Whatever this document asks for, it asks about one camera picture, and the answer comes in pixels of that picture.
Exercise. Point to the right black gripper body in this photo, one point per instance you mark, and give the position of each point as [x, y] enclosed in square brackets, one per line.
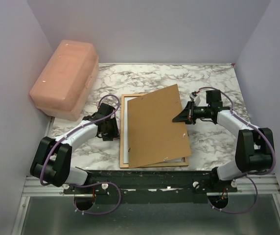
[198, 112]

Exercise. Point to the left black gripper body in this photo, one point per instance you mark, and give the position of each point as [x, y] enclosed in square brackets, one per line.
[111, 131]

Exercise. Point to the brown fibreboard backing board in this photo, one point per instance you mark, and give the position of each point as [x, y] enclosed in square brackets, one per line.
[152, 135]

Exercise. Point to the brown wooden picture frame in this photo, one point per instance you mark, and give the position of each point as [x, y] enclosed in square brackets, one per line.
[123, 127]

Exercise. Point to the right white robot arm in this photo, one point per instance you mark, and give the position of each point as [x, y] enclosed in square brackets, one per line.
[254, 152]

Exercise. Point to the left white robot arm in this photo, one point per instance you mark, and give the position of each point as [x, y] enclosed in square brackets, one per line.
[52, 161]

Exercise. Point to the pink translucent plastic storage box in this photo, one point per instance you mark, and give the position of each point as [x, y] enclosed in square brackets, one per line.
[65, 84]

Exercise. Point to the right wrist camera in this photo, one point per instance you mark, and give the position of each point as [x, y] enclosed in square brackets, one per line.
[194, 97]

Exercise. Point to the black mounting base rail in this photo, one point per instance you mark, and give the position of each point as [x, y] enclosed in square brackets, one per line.
[109, 187]

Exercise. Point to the aluminium extrusion frame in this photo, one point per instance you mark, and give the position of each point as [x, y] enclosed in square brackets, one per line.
[48, 211]

